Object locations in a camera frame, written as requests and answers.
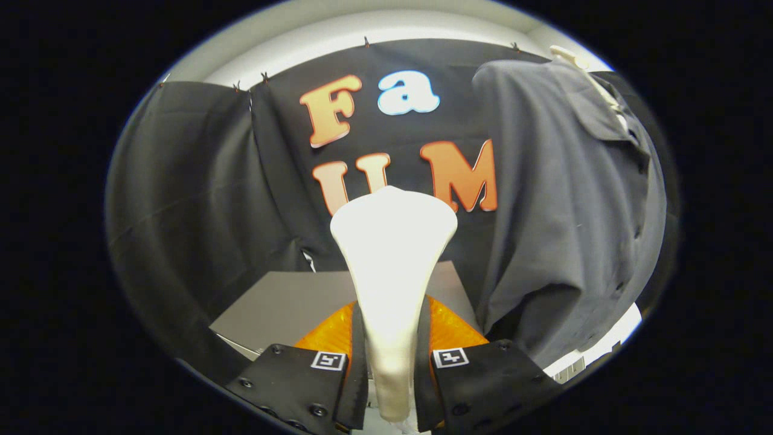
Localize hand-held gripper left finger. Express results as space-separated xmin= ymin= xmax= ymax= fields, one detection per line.
xmin=225 ymin=301 xmax=371 ymax=433

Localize black backdrop cloth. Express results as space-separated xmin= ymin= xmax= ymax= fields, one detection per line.
xmin=106 ymin=38 xmax=680 ymax=387

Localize grey button shirt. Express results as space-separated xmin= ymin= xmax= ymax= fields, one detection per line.
xmin=471 ymin=59 xmax=668 ymax=369

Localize white garment steamer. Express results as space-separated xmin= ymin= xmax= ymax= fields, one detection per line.
xmin=330 ymin=185 xmax=459 ymax=424

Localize cream mannequin torso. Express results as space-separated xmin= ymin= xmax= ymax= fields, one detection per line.
xmin=550 ymin=45 xmax=626 ymax=115

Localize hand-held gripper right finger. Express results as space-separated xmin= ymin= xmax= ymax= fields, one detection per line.
xmin=413 ymin=295 xmax=562 ymax=433

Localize grey drawer cabinet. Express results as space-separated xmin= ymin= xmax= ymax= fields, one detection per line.
xmin=208 ymin=261 xmax=484 ymax=363

